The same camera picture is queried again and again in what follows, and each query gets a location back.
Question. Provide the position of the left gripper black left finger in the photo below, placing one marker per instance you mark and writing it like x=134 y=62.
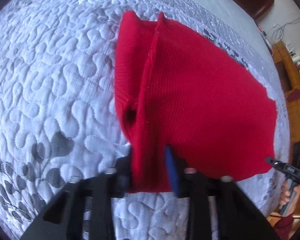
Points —
x=63 y=216

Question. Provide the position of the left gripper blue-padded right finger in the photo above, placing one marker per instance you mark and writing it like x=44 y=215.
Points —
x=218 y=208

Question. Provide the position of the red knit garment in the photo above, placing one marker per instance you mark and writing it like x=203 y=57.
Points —
x=174 y=88

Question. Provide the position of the red sleeved right forearm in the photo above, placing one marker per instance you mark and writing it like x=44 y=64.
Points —
x=284 y=226

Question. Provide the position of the person's right hand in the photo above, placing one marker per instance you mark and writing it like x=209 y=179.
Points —
x=288 y=196

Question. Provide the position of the wicker rattan furniture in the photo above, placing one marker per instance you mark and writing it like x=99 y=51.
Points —
x=290 y=81

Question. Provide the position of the white grey quilted bedspread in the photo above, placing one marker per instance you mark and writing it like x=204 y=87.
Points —
x=57 y=116

